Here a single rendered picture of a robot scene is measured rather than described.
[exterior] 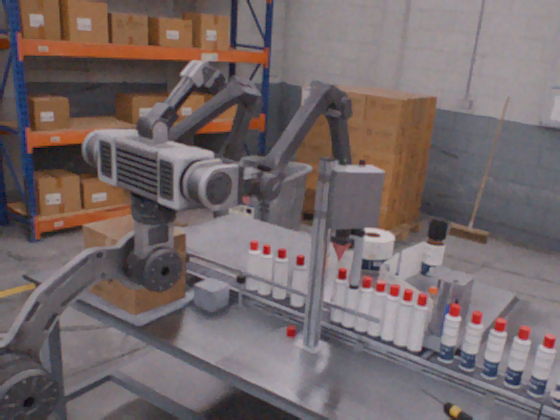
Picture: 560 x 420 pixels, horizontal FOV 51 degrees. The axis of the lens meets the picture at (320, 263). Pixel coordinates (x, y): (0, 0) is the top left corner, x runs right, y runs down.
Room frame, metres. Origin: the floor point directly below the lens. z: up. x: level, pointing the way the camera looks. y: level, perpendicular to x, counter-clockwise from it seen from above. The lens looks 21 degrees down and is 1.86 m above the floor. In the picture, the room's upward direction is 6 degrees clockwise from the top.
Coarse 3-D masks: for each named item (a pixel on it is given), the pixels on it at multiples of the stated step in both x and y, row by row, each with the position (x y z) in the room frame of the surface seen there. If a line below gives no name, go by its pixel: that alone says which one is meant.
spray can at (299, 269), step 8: (296, 256) 2.04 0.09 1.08; (304, 256) 2.04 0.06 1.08; (296, 264) 2.03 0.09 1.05; (296, 272) 2.02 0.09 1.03; (304, 272) 2.02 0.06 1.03; (296, 280) 2.01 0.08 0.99; (304, 280) 2.03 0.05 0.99; (296, 288) 2.01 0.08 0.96; (296, 296) 2.01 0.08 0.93; (296, 304) 2.01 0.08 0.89
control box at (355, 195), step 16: (336, 176) 1.77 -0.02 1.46; (352, 176) 1.79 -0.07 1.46; (368, 176) 1.81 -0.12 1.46; (336, 192) 1.77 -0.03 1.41; (352, 192) 1.79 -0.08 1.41; (368, 192) 1.81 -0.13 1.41; (336, 208) 1.77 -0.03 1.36; (352, 208) 1.79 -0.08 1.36; (368, 208) 1.82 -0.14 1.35; (336, 224) 1.77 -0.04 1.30; (352, 224) 1.80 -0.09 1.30; (368, 224) 1.82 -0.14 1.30
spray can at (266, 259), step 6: (264, 246) 2.10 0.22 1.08; (270, 246) 2.11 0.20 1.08; (264, 252) 2.10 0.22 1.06; (270, 252) 2.11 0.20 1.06; (264, 258) 2.09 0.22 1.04; (270, 258) 2.10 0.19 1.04; (264, 264) 2.09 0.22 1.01; (270, 264) 2.10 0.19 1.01; (264, 270) 2.09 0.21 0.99; (270, 270) 2.10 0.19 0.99; (264, 276) 2.09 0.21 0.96; (270, 276) 2.10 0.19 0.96; (258, 288) 2.10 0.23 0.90; (264, 288) 2.09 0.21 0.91; (264, 294) 2.09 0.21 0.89
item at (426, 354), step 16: (208, 272) 2.27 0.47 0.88; (224, 272) 2.28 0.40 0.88; (288, 304) 2.04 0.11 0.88; (304, 304) 2.05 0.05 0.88; (368, 336) 1.84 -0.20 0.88; (416, 352) 1.76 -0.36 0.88; (432, 352) 1.77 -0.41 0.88; (448, 368) 1.68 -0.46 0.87; (480, 368) 1.69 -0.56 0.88; (496, 384) 1.60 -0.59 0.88; (528, 384) 1.62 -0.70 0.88; (544, 400) 1.54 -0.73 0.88
